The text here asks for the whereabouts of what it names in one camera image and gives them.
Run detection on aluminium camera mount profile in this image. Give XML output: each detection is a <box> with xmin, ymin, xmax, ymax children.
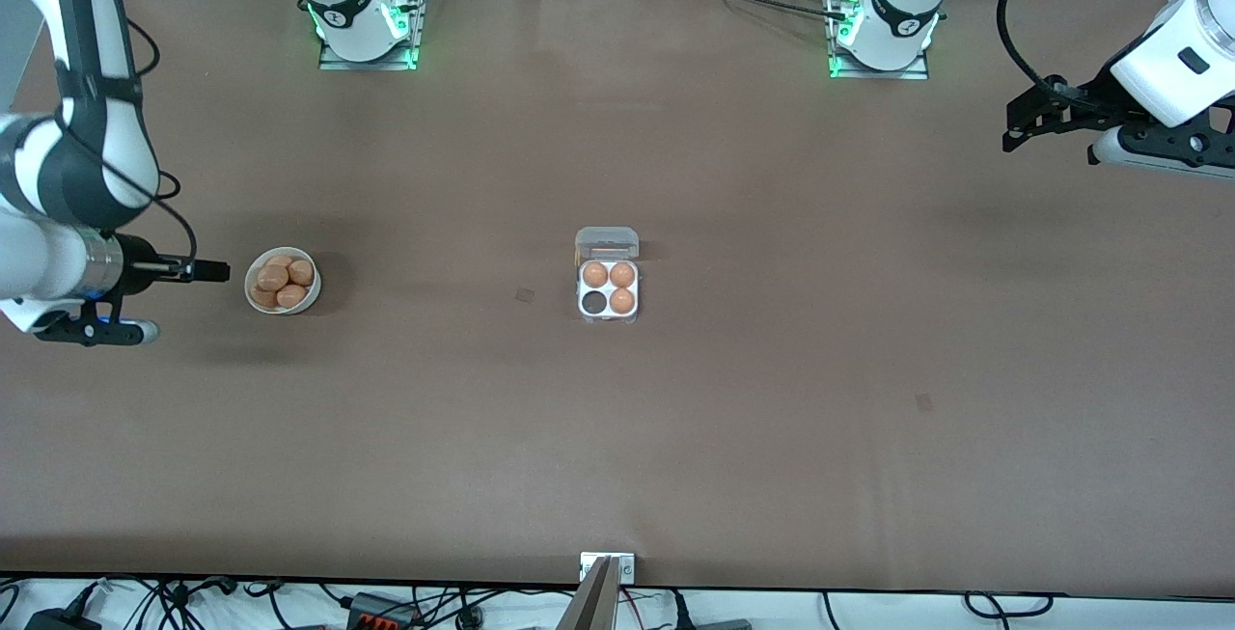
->
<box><xmin>555</xmin><ymin>556</ymin><xmax>623</xmax><ymax>630</ymax></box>

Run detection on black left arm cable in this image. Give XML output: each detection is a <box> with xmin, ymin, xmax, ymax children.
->
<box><xmin>996</xmin><ymin>0</ymin><xmax>1074</xmax><ymax>96</ymax></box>

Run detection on black box orange connectors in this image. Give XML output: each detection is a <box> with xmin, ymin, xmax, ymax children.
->
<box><xmin>345</xmin><ymin>592</ymin><xmax>423</xmax><ymax>630</ymax></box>

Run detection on small metal bracket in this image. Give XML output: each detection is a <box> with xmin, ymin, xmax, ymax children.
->
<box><xmin>579</xmin><ymin>552</ymin><xmax>637</xmax><ymax>584</ymax></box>

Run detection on black looped floor cable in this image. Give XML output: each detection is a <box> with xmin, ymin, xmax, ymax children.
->
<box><xmin>965</xmin><ymin>591</ymin><xmax>1055</xmax><ymax>619</ymax></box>

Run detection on white ceramic bowl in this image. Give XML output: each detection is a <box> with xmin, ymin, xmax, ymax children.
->
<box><xmin>244</xmin><ymin>246</ymin><xmax>322</xmax><ymax>315</ymax></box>

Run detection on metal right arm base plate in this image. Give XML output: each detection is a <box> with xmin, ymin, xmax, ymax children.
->
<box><xmin>318</xmin><ymin>0</ymin><xmax>423</xmax><ymax>71</ymax></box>

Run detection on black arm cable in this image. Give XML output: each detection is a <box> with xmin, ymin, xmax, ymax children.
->
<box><xmin>123</xmin><ymin>17</ymin><xmax>200</xmax><ymax>269</ymax></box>
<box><xmin>996</xmin><ymin>0</ymin><xmax>1074</xmax><ymax>96</ymax></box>

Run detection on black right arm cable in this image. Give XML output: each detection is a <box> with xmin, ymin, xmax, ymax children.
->
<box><xmin>123</xmin><ymin>17</ymin><xmax>200</xmax><ymax>269</ymax></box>

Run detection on black power adapter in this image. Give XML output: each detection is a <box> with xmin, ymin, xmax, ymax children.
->
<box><xmin>24</xmin><ymin>609</ymin><xmax>102</xmax><ymax>630</ymax></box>

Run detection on clear plastic egg box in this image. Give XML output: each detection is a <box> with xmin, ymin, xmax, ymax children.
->
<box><xmin>575</xmin><ymin>227</ymin><xmax>642</xmax><ymax>325</ymax></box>

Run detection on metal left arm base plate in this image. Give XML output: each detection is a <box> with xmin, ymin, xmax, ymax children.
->
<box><xmin>827</xmin><ymin>0</ymin><xmax>931</xmax><ymax>81</ymax></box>

